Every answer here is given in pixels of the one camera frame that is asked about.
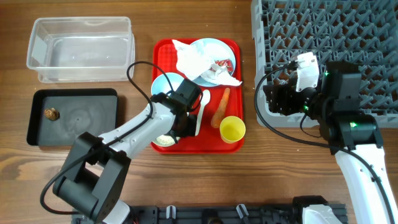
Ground green bowl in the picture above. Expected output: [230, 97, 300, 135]
[151, 134, 178, 147]

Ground light blue bowl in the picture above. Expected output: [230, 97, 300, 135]
[151, 72, 184, 95]

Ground yellow plastic cup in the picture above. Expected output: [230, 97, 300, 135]
[220, 116, 246, 144]

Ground white napkin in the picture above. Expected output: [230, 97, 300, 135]
[172, 38, 243, 87]

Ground red snack wrapper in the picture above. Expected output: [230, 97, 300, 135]
[215, 59, 234, 75]

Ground brown food piece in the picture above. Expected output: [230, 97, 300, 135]
[44, 108, 60, 121]

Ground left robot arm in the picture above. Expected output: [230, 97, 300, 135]
[52, 79, 201, 223]

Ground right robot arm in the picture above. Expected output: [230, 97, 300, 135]
[255, 61, 397, 223]

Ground grey dishwasher rack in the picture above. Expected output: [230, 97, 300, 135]
[251, 0, 397, 128]

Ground orange carrot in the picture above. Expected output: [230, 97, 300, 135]
[211, 88, 231, 128]

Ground white plastic spoon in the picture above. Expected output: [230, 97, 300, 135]
[195, 90, 211, 136]

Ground light blue plate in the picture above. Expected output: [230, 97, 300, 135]
[190, 38, 241, 87]

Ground black tray bin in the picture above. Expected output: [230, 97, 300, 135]
[26, 88, 118, 146]

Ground clear plastic bin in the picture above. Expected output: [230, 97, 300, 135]
[26, 16, 135, 83]

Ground left black cable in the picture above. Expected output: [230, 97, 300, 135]
[39, 60, 178, 215]

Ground black cable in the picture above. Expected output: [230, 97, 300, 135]
[39, 60, 178, 215]
[253, 62, 396, 224]

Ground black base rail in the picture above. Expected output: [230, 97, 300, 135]
[71, 203, 348, 224]

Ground right black cable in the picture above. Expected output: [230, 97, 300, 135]
[253, 62, 396, 224]

